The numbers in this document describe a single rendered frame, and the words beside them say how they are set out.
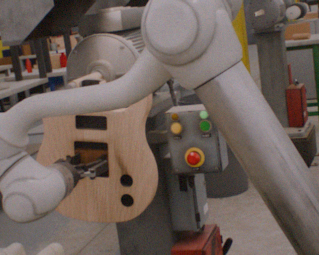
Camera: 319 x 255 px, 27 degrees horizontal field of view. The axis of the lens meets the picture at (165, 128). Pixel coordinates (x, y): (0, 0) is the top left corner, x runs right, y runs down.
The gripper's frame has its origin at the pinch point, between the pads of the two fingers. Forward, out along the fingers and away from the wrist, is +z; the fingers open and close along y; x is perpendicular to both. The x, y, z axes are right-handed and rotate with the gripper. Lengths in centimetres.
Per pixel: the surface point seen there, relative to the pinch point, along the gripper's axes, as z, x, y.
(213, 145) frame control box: 27.0, -1.2, 28.3
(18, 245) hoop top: -61, 0, 11
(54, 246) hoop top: -62, 1, 19
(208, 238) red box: 53, -41, 21
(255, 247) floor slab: 196, -102, 15
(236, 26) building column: 744, -14, -100
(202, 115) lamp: 26.3, 8.1, 25.2
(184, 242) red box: 49, -42, 13
